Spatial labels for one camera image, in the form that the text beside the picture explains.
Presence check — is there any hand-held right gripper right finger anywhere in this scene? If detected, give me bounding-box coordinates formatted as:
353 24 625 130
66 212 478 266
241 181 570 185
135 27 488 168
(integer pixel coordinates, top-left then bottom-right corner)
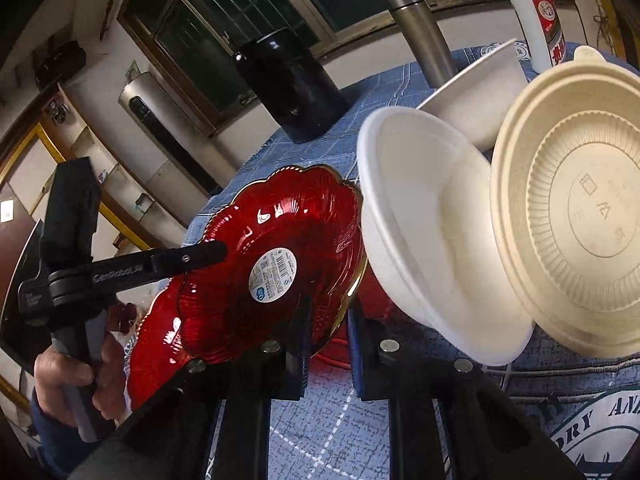
347 304 586 480

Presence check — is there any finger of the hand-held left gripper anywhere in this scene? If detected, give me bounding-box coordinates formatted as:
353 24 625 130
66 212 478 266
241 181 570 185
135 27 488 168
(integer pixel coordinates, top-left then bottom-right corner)
92 240 227 292

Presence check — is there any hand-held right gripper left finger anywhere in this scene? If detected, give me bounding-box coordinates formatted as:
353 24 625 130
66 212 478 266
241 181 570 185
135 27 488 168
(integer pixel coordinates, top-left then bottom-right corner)
70 296 315 480

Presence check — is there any red scalloped plastic plate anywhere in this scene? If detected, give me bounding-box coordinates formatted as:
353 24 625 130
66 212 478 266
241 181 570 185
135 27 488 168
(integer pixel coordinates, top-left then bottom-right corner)
176 164 370 365

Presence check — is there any red glass plate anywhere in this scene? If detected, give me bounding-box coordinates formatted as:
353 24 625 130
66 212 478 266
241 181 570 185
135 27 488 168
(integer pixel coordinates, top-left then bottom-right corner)
126 260 401 412

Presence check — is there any white foam bowl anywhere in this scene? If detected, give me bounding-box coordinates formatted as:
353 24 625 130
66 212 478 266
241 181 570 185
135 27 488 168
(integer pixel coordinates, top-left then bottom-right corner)
357 106 535 367

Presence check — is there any beige plastic bowl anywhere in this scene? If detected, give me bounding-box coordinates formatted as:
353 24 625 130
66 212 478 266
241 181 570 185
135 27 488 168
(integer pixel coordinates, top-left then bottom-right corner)
490 45 640 362

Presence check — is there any person's left forearm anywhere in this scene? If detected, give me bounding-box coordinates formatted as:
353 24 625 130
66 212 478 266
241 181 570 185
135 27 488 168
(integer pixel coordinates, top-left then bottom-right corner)
29 390 123 479

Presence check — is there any person's left hand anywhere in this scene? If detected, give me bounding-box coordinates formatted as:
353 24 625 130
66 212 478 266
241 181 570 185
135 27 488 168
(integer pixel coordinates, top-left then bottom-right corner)
33 330 133 428

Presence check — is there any blue checked tablecloth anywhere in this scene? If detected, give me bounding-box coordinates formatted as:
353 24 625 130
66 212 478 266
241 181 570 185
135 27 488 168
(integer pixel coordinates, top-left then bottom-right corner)
184 45 640 480

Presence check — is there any silver cylindrical appliance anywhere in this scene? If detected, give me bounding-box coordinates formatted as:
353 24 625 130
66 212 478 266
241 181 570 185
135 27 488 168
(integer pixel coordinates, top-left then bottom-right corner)
117 72 214 197

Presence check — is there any black bag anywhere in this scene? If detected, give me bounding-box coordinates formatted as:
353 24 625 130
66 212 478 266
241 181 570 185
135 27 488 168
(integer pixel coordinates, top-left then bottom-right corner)
34 40 89 87

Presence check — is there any black cylindrical canister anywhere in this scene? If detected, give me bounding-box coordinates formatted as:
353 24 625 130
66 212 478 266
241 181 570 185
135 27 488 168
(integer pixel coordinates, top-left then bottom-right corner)
235 29 352 144

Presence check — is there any stainless steel thermos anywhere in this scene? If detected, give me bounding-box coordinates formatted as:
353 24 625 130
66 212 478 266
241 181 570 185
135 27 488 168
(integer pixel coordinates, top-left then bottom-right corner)
384 0 457 87

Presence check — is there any white liquor bottle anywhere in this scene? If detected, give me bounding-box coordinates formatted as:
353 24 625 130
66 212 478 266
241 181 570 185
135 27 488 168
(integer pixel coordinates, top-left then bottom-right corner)
507 0 569 74

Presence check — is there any window with brown frame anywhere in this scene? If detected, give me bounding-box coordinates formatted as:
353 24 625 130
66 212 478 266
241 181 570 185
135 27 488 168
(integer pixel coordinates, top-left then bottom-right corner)
117 0 557 137

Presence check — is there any hanging black cable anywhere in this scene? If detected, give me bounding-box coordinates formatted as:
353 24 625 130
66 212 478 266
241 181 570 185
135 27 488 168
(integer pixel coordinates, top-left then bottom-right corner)
590 0 622 57

